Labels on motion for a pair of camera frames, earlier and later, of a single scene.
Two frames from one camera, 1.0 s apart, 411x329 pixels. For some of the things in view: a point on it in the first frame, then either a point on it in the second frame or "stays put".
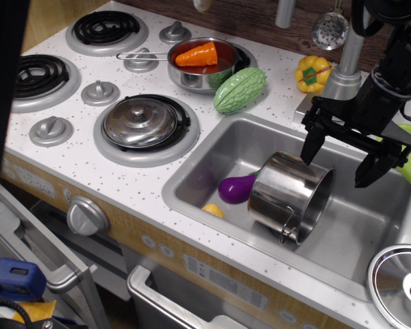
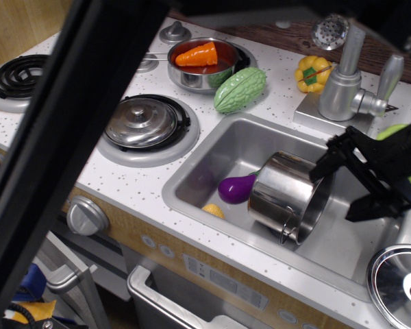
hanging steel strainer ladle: (331, 29) stays put
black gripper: (368, 119) to (388, 163)
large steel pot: (288, 197) stays put
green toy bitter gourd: (238, 89) stays put
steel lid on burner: (140, 123) stays put
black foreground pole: (7, 34) to (102, 43)
